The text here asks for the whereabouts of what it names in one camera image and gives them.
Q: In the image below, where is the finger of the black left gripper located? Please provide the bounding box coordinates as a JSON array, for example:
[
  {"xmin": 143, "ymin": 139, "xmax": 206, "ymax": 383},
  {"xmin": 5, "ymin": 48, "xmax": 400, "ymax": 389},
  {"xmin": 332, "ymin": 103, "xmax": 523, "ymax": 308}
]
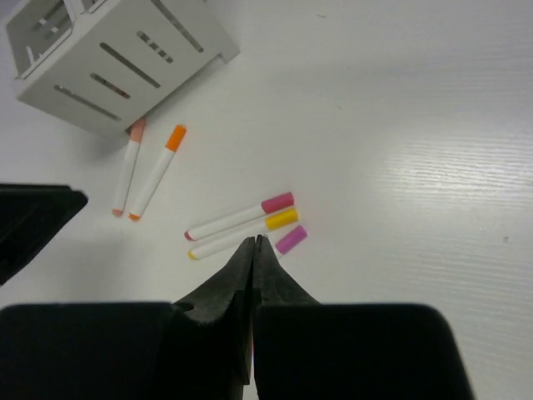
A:
[{"xmin": 1, "ymin": 183, "xmax": 88, "ymax": 284}]

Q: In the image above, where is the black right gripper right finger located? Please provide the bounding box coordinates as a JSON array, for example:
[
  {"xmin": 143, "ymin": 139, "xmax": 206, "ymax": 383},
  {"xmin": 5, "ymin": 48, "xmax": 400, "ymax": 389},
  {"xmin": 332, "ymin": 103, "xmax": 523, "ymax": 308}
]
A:
[{"xmin": 252, "ymin": 235, "xmax": 318, "ymax": 399}]

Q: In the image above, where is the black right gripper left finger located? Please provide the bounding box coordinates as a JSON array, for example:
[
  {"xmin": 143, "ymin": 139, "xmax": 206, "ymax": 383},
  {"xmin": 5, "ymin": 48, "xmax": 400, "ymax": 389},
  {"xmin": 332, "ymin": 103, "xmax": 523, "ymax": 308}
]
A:
[{"xmin": 175, "ymin": 237, "xmax": 255, "ymax": 399}]

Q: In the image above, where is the orange capped white marker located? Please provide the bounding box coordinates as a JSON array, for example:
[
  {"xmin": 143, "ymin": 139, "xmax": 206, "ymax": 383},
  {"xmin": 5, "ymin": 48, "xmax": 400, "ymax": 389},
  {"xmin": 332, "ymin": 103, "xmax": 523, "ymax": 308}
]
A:
[{"xmin": 128, "ymin": 125, "xmax": 187, "ymax": 222}]

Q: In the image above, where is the white slotted stationery organizer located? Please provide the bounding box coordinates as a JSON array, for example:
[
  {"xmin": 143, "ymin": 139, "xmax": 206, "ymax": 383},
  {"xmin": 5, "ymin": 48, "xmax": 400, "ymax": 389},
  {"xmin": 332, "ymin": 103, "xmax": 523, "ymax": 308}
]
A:
[{"xmin": 2, "ymin": 0, "xmax": 239, "ymax": 134}]

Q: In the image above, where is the magenta capped white marker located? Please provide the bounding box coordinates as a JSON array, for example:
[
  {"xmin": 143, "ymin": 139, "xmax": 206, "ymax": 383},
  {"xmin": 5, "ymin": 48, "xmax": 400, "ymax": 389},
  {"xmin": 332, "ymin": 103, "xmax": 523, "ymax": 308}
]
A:
[{"xmin": 273, "ymin": 225, "xmax": 308, "ymax": 258}]

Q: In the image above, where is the yellow capped white marker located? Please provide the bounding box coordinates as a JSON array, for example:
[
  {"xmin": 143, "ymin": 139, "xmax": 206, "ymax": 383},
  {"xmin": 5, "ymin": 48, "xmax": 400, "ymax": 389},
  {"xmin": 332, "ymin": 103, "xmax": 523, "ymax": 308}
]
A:
[{"xmin": 187, "ymin": 207, "xmax": 299, "ymax": 261}]

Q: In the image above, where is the pink capped white marker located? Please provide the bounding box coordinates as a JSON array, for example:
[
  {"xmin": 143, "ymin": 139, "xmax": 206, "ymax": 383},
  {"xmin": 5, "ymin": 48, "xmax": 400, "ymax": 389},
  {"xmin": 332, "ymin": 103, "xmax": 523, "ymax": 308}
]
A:
[{"xmin": 184, "ymin": 192, "xmax": 295, "ymax": 242}]

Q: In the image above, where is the peach capped white marker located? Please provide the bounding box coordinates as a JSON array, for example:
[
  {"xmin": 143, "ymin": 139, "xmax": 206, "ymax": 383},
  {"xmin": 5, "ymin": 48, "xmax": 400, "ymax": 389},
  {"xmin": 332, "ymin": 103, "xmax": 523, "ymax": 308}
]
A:
[{"xmin": 112, "ymin": 118, "xmax": 146, "ymax": 218}]

